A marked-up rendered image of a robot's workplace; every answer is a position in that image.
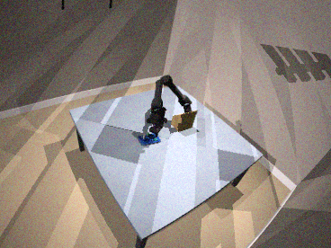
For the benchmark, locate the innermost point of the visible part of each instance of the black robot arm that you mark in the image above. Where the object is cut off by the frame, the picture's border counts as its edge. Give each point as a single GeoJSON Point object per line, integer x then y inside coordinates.
{"type": "Point", "coordinates": [157, 109]}

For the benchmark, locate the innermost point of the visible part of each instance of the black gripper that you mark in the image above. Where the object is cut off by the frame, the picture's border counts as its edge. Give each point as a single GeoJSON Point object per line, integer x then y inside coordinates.
{"type": "Point", "coordinates": [158, 126]}

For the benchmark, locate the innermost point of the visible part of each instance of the blue circuit board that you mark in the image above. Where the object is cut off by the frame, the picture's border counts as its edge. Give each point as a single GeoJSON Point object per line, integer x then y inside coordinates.
{"type": "Point", "coordinates": [149, 139]}

